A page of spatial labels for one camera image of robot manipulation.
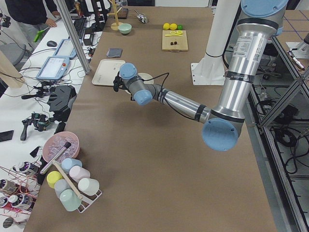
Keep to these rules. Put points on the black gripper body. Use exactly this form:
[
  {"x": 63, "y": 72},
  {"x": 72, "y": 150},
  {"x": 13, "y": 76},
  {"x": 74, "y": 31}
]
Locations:
[{"x": 132, "y": 97}]

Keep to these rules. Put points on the cream round plate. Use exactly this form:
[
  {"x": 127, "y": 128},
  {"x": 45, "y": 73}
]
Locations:
[{"x": 148, "y": 79}]

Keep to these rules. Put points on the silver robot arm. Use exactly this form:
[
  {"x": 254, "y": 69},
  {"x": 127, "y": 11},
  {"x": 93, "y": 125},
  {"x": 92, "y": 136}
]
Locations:
[{"x": 239, "y": 34}]

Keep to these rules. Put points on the cream rabbit tray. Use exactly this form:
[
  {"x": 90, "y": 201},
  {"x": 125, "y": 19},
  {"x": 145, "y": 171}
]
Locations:
[{"x": 106, "y": 72}]

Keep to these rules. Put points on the grey folded cloth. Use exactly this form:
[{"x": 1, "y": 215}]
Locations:
[{"x": 114, "y": 52}]

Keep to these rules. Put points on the mint green bowl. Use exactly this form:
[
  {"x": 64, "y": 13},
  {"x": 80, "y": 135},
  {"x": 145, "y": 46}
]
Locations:
[{"x": 125, "y": 28}]

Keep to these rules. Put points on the wooden mug tree stand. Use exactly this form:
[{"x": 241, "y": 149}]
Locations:
[{"x": 116, "y": 9}]

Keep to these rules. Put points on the far teach pendant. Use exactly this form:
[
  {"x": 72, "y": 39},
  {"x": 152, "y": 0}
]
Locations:
[{"x": 65, "y": 49}]

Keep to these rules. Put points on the teach pendant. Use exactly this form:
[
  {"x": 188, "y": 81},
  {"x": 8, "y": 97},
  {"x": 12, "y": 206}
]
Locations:
[
  {"x": 53, "y": 69},
  {"x": 65, "y": 49}
]

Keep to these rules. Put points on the near teach pendant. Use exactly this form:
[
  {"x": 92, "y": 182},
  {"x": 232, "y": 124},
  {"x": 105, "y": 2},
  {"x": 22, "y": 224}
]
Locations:
[{"x": 53, "y": 69}]

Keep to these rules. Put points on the shiny steel scoop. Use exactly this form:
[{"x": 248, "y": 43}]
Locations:
[{"x": 141, "y": 16}]

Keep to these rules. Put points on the black keyboard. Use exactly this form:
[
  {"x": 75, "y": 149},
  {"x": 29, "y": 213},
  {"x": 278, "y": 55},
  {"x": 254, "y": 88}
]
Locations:
[{"x": 79, "y": 25}]

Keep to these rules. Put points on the whole yellow lemon near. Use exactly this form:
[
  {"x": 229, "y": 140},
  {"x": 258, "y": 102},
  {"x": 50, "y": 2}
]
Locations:
[{"x": 166, "y": 26}]

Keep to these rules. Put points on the whole yellow lemon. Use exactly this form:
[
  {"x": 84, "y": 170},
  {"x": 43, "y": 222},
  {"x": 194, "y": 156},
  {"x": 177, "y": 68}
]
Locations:
[
  {"x": 173, "y": 26},
  {"x": 166, "y": 26}
]

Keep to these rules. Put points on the bamboo cutting board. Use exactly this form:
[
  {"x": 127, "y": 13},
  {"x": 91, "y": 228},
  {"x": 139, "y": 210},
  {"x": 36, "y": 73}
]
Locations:
[{"x": 182, "y": 42}]

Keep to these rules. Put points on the yellow plastic knife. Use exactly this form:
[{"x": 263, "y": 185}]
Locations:
[{"x": 172, "y": 35}]

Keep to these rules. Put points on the black computer mouse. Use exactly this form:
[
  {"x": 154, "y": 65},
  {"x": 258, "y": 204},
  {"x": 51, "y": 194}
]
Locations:
[{"x": 51, "y": 44}]

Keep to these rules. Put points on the whole yellow lemon far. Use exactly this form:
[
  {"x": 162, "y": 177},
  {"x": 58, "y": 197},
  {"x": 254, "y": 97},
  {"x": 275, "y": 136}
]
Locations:
[{"x": 173, "y": 26}]

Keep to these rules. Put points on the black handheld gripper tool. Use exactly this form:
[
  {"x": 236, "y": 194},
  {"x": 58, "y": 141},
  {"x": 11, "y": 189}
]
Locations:
[{"x": 40, "y": 121}]

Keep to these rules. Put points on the pink bowl with ice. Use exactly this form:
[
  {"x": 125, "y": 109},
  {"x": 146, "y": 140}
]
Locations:
[{"x": 57, "y": 142}]

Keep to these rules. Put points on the blue cup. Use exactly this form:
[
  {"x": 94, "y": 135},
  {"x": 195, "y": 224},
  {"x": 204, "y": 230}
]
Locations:
[{"x": 68, "y": 163}]

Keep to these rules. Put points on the pink cup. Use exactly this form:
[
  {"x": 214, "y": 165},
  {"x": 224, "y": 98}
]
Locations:
[{"x": 77, "y": 173}]

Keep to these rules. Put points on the white cup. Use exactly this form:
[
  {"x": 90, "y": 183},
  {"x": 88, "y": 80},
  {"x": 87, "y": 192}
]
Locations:
[{"x": 88, "y": 186}]

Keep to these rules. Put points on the person in dark clothes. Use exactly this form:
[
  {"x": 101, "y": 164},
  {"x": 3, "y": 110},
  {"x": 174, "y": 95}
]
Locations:
[{"x": 30, "y": 12}]

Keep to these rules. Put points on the yellow cup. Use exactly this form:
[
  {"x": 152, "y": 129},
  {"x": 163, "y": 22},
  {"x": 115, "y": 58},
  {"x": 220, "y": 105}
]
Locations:
[{"x": 53, "y": 177}]

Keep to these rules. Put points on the grey cup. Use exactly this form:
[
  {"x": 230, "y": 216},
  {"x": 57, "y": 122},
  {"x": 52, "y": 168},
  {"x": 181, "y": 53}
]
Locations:
[{"x": 60, "y": 186}]

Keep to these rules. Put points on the white cup rack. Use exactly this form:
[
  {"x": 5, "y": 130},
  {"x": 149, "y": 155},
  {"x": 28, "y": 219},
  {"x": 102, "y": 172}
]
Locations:
[{"x": 87, "y": 201}]

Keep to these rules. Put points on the mint green cup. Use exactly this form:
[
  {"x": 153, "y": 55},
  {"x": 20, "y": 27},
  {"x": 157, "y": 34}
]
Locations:
[{"x": 70, "y": 200}]

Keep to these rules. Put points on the aluminium frame post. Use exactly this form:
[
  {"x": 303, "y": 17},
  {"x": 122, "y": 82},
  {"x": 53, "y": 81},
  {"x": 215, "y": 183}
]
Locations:
[{"x": 65, "y": 15}]

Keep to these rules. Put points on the metal scoop black-tipped handle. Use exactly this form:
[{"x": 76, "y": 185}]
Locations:
[{"x": 59, "y": 153}]

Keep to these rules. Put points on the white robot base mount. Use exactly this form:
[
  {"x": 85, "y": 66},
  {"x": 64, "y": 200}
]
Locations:
[{"x": 211, "y": 69}]

